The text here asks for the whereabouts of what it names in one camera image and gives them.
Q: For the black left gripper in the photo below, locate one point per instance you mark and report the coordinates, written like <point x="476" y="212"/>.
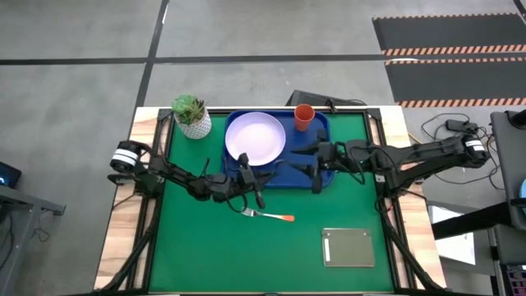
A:
<point x="248" y="178"/>

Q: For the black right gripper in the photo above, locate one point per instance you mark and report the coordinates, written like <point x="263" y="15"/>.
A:
<point x="326" y="156"/>

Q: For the orange plastic cup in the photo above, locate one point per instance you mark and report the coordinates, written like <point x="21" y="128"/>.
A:
<point x="304" y="119"/>

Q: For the lilac round plate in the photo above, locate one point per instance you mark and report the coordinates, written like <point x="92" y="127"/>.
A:
<point x="255" y="137"/>

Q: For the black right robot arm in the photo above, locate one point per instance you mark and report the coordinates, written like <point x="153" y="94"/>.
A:
<point x="431" y="152"/>

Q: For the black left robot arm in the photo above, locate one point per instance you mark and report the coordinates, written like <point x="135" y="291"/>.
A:
<point x="172" y="174"/>

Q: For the blue plastic tray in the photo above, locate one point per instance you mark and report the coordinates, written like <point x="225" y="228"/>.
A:
<point x="283" y="181"/>

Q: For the black flat device case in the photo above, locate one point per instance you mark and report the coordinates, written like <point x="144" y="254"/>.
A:
<point x="308" y="98"/>

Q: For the green table mat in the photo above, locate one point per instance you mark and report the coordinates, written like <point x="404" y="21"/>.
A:
<point x="246" y="255"/>

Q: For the succulent in white patterned pot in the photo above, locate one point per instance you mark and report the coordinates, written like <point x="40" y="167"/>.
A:
<point x="197" y="127"/>

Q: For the grey rectangular pad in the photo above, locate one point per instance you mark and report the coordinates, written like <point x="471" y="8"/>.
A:
<point x="349" y="248"/>

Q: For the black power adapter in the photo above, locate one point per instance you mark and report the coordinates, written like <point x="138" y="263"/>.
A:
<point x="456" y="124"/>

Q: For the black hazard-striped floor mat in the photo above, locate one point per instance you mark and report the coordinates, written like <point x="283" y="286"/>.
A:
<point x="452" y="80"/>
<point x="448" y="33"/>

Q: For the white paper sheet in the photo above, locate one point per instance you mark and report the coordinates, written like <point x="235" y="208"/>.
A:
<point x="456" y="251"/>

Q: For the black bar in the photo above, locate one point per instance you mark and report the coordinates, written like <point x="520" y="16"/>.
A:
<point x="472" y="220"/>

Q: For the dark grey cabinet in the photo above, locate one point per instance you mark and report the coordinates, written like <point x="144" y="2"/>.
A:
<point x="507" y="164"/>

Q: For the light blue round object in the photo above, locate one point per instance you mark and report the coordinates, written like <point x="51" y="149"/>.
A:
<point x="523" y="191"/>

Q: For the device with coloured buttons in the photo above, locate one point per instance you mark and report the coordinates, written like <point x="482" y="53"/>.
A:
<point x="518" y="281"/>

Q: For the grey metal desk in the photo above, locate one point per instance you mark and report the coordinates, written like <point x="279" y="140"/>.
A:
<point x="16" y="205"/>

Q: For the black device with blue light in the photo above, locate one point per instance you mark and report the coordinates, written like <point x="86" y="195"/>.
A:
<point x="8" y="174"/>

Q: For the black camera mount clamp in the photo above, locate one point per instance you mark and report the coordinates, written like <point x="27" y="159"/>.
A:
<point x="331" y="107"/>

